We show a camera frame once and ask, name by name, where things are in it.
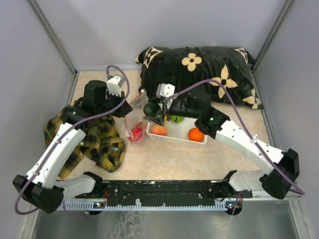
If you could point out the green striped toy melon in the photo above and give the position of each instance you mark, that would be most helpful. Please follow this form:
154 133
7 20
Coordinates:
177 119

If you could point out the orange peach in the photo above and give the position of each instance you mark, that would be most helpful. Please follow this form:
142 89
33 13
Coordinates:
159 130

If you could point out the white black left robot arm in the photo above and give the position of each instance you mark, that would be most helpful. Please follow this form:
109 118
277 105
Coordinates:
85 128

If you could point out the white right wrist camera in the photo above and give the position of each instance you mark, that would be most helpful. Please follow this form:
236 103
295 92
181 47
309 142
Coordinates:
165 90

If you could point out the dark green avocado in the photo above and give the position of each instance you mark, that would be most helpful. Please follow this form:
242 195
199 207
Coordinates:
151 109

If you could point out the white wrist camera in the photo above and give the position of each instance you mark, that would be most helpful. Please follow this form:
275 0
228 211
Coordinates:
165 90
114 84

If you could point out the orange tangerine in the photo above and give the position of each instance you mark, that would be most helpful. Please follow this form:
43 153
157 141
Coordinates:
195 134

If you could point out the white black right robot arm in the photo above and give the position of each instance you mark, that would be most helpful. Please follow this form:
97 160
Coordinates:
277 169

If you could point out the yellow black plaid shirt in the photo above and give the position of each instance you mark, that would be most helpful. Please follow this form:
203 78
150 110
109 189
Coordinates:
102 144

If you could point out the clear zip bag orange zipper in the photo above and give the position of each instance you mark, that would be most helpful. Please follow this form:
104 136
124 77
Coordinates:
137 115

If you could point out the white perforated plastic basket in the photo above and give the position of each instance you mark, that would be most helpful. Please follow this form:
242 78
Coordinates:
177 133

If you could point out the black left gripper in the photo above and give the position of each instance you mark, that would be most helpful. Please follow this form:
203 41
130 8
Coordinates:
124 110

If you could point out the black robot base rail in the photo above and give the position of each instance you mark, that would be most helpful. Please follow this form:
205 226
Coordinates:
219 189

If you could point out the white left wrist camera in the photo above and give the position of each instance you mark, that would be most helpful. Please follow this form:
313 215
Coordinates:
114 84

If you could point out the red apple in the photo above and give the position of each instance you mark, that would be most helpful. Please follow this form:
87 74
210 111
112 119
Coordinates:
137 135

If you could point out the aluminium frame rail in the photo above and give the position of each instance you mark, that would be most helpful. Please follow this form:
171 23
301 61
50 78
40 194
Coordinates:
181 201

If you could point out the black floral plush pillow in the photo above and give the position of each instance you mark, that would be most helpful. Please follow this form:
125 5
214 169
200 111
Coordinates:
228 67

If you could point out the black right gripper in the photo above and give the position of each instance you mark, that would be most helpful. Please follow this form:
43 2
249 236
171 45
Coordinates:
159 118

